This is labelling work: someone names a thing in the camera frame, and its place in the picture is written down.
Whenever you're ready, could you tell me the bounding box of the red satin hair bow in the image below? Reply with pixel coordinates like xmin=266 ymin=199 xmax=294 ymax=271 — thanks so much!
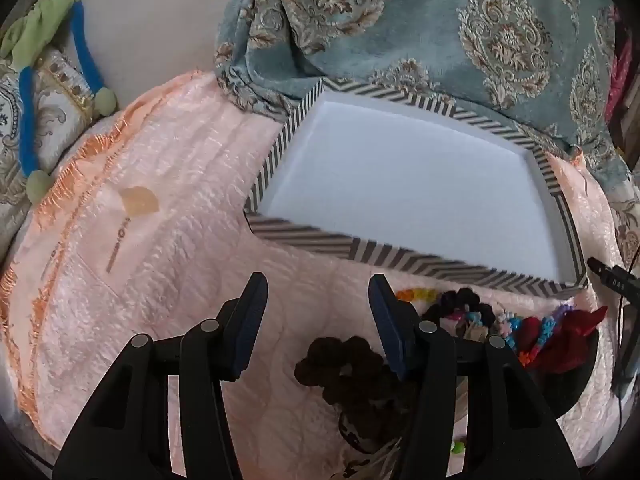
xmin=520 ymin=305 xmax=608 ymax=373

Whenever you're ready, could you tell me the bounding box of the pink white spiral hair tie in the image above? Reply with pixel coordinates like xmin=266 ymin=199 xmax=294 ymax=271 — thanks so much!
xmin=492 ymin=310 xmax=523 ymax=333

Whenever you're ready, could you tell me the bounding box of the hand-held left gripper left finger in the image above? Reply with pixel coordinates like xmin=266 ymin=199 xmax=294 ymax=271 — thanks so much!
xmin=52 ymin=272 xmax=269 ymax=480

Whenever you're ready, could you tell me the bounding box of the pink quilted bedspread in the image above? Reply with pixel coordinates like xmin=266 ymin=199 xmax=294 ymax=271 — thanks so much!
xmin=0 ymin=71 xmax=631 ymax=480

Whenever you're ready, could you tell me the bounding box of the leopard print hair bow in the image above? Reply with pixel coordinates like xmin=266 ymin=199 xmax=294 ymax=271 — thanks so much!
xmin=338 ymin=410 xmax=406 ymax=480

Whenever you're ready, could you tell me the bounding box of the dark brown scrunchie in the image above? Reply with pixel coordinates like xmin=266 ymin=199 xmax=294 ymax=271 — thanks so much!
xmin=294 ymin=336 xmax=416 ymax=428

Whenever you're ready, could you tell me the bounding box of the rainbow crystal bead bracelet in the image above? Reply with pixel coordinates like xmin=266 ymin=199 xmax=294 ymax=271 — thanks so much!
xmin=395 ymin=287 xmax=441 ymax=303

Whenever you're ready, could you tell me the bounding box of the green and blue plush toy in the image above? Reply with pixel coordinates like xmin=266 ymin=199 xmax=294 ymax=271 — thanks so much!
xmin=0 ymin=0 xmax=119 ymax=203

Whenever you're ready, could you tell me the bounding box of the pink cloth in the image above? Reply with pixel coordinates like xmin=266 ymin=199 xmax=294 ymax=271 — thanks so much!
xmin=606 ymin=7 xmax=640 ymax=126

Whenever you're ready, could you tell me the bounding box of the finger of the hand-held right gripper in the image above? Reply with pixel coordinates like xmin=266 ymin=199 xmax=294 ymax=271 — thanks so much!
xmin=611 ymin=310 xmax=640 ymax=396
xmin=587 ymin=256 xmax=640 ymax=311

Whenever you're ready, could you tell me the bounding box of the black scrunchie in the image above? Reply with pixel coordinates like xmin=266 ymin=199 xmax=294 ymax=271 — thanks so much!
xmin=422 ymin=287 xmax=496 ymax=333

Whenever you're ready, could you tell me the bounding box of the floral patterned cushion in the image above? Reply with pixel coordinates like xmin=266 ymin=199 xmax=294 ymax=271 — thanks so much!
xmin=0 ymin=47 xmax=101 ymax=256

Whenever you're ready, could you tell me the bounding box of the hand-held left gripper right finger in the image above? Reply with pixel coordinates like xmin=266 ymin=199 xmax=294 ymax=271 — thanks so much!
xmin=368 ymin=274 xmax=581 ymax=480

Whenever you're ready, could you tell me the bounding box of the striped cardboard box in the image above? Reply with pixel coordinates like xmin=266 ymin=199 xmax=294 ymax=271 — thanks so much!
xmin=243 ymin=79 xmax=590 ymax=297

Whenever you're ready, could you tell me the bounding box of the blue damask patterned blanket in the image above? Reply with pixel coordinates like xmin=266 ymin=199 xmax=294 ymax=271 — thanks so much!
xmin=215 ymin=0 xmax=633 ymax=196

